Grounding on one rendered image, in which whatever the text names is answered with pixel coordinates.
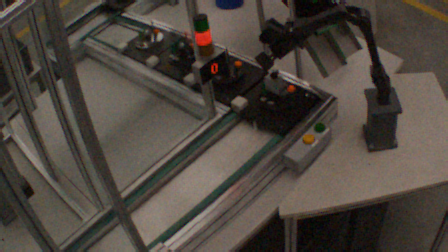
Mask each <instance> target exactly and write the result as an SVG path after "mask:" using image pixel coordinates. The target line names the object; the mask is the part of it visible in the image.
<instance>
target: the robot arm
mask: <svg viewBox="0 0 448 252"><path fill-rule="evenodd" d="M352 14H354V15H356V17H355V16H353V15H352ZM340 19H344V20H346V21H348V22H349V23H351V24H352V25H354V26H358V27H359V29H360V31H361V33H363V35H364V37H365V40H366V43H367V47H368V52H369V54H370V58H371V62H372V65H369V68H370V75H371V78H372V84H373V83H374V85H375V87H377V90H378V94H375V97H376V99H377V104H378V105H379V106H381V105H384V106H387V105H391V104H392V102H391V99H390V93H391V84H390V77H389V75H387V74H386V71H385V69H384V66H383V65H382V64H381V60H380V57H379V53H378V49H377V45H376V42H375V38H374V35H373V32H372V25H371V17H370V12H369V11H368V10H366V9H363V8H359V7H355V6H347V5H343V4H338V5H336V7H333V8H331V9H330V10H329V9H328V10H327V11H326V10H325V12H322V13H319V14H318V15H315V16H314V17H313V16H312V17H310V18H308V17H304V18H299V19H298V20H297V19H296V20H295V21H289V22H285V25H282V24H280V23H279V22H278V21H277V20H275V19H273V18H272V19H268V20H266V22H265V23H264V24H263V26H262V29H261V32H262V33H261V34H260V35H258V37H259V41H260V42H262V43H263V44H266V43H267V44H269V47H268V48H270V49H271V52H272V53H273V54H271V55H267V54H266V53H264V52H261V53H260V54H258V55H257V56H256V57H255V59H256V61H257V63H258V64H259V65H260V66H261V67H262V68H263V69H264V71H268V70H270V68H272V67H273V66H274V65H275V62H274V61H275V59H276V58H279V59H280V60H281V59H282V58H283V57H285V56H286V55H287V54H289V53H290V52H291V51H292V50H294V49H296V47H299V48H301V49H304V47H305V43H306V42H305V40H306V39H307V38H309V37H310V36H312V35H313V33H315V31H316V30H318V29H319V28H320V29H321V28H322V27H325V26H326V25H328V24H331V23H333V22H336V21H338V20H340ZM291 28H293V30H292V32H290V29H291ZM272 57H273V58H272ZM271 58H272V59H271Z"/></svg>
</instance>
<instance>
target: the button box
mask: <svg viewBox="0 0 448 252"><path fill-rule="evenodd" d="M318 122H322V121H316V122H315V123H314V124H313V126H311V127H310V128H309V129H308V131H307V132H305V133H304V134H303V135H302V137H301V138H300V139H299V140H298V141H296V142H295V144H294V145H293V146H291V147H290V148H289V149H288V150H287V152H286V153H285V154H284V161H285V162H284V166H285V167H287V168H289V169H291V170H293V171H295V172H296V173H298V174H299V173H301V172H302V170H303V169H304V168H305V167H306V166H307V165H308V164H309V162H310V161H312V160H313V159H314V158H315V156H316V155H317V154H318V153H319V152H320V151H321V149H323V148H324V147H325V145H326V144H327V143H328V142H329V141H330V139H331V138H332V127H330V126H329V125H327V124H326V123H324V122H322V123H323V124H324V125H325V130H324V131H321V132H318V131H315V127H314V126H315V124H316V123H318ZM306 134H313V136H314V141H313V142H312V143H304V141H303V137H304V135H306Z"/></svg>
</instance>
